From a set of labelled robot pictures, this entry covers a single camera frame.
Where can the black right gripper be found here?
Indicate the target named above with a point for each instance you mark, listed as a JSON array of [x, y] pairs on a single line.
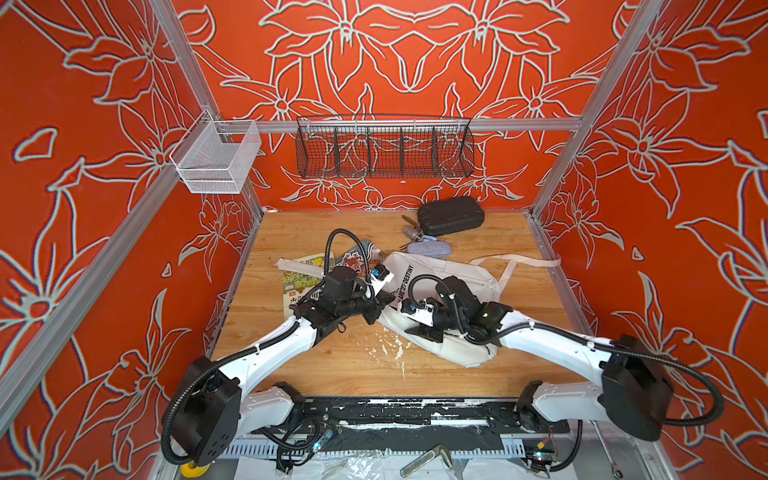
[[426, 332]]

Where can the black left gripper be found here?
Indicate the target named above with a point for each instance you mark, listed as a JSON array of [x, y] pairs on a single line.
[[375, 305]]

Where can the white canvas backpack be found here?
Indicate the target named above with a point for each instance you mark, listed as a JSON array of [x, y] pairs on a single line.
[[430, 293]]

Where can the green China history book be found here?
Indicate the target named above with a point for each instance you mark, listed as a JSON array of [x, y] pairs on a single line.
[[298, 277]]

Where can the grey mythology story book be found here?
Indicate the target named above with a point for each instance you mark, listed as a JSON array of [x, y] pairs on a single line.
[[354, 257]]

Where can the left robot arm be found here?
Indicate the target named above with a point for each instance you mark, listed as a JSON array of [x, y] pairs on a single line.
[[215, 400]]

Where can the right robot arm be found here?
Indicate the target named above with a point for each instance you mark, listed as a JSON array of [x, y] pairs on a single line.
[[622, 381]]

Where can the grey fabric pouch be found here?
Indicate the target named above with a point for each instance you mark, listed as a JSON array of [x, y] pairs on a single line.
[[431, 248]]

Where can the black hard zip case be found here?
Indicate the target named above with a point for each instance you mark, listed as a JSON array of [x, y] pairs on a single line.
[[450, 216]]

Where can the yellow tape roll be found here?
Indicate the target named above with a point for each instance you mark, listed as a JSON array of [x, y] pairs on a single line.
[[193, 471]]

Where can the silver wrench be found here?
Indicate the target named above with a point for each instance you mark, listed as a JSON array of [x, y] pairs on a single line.
[[616, 471]]

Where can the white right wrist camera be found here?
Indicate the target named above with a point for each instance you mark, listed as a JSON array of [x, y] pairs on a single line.
[[422, 312]]

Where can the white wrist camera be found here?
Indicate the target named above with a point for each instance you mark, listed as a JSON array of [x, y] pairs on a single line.
[[422, 312], [378, 277]]

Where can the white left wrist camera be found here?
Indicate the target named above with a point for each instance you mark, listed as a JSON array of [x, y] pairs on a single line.
[[378, 277]]

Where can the silver metal tool with handle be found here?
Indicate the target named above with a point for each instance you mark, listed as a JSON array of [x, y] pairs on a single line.
[[412, 230]]

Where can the grey angled metal bracket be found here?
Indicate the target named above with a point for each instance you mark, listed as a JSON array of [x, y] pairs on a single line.
[[439, 451]]

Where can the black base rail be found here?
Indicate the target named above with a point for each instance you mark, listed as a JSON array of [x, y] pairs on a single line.
[[498, 414]]

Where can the black wire wall basket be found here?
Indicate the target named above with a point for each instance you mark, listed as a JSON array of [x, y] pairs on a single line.
[[365, 146]]

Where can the white wire wall basket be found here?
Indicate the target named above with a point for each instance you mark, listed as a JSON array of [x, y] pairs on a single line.
[[216, 156]]

